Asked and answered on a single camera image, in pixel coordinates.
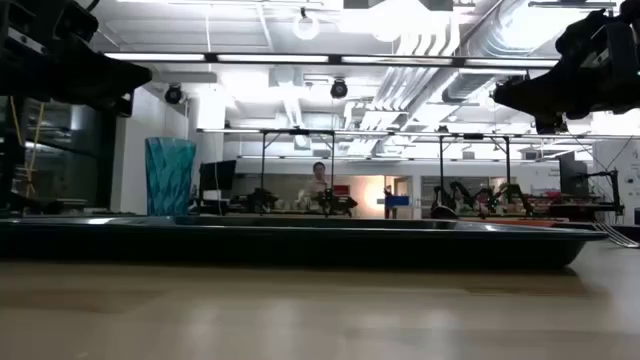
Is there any silver metal fork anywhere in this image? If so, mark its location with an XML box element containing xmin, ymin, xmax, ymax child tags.
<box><xmin>592</xmin><ymin>221</ymin><xmax>640</xmax><ymax>249</ymax></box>

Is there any black computer monitor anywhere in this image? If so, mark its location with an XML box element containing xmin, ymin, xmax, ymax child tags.
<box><xmin>198</xmin><ymin>159</ymin><xmax>238</xmax><ymax>192</ymax></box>

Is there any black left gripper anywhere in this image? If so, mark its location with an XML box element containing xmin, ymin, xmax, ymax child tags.
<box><xmin>0</xmin><ymin>0</ymin><xmax>153</xmax><ymax>119</ymax></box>

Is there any black equipment stand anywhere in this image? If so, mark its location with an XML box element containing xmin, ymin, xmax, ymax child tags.
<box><xmin>548</xmin><ymin>152</ymin><xmax>626</xmax><ymax>222</ymax></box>

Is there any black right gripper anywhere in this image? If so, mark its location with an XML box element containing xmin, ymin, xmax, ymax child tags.
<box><xmin>492</xmin><ymin>0</ymin><xmax>640</xmax><ymax>135</ymax></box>

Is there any overhead LED light bar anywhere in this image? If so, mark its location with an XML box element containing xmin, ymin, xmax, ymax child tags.
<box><xmin>102</xmin><ymin>51</ymin><xmax>561</xmax><ymax>69</ymax></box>

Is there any white ring lamp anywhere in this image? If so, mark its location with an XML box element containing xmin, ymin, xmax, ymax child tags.
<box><xmin>292</xmin><ymin>7</ymin><xmax>322</xmax><ymax>42</ymax></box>

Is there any dark green plastic tray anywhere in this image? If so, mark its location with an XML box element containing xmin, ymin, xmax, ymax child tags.
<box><xmin>0</xmin><ymin>214</ymin><xmax>609</xmax><ymax>271</ymax></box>

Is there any yellow hanging strap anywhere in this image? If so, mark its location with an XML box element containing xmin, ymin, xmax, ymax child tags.
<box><xmin>8</xmin><ymin>97</ymin><xmax>47</xmax><ymax>197</ymax></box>

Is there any teal faceted plastic cup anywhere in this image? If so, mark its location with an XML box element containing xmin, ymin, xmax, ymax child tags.
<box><xmin>144</xmin><ymin>137</ymin><xmax>197</xmax><ymax>217</ymax></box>

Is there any pink round plate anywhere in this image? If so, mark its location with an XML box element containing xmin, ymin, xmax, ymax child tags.
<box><xmin>457</xmin><ymin>216</ymin><xmax>559</xmax><ymax>229</ymax></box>

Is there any person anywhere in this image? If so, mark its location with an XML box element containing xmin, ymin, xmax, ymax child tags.
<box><xmin>298</xmin><ymin>161</ymin><xmax>332</xmax><ymax>211</ymax></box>

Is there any silver ventilation duct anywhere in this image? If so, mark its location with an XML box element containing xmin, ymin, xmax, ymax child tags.
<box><xmin>441</xmin><ymin>0</ymin><xmax>569</xmax><ymax>105</ymax></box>

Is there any neighbour rig black frame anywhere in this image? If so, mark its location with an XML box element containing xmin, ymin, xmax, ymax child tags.
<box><xmin>438</xmin><ymin>132</ymin><xmax>513</xmax><ymax>219</ymax></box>
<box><xmin>259</xmin><ymin>128</ymin><xmax>337</xmax><ymax>217</ymax></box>

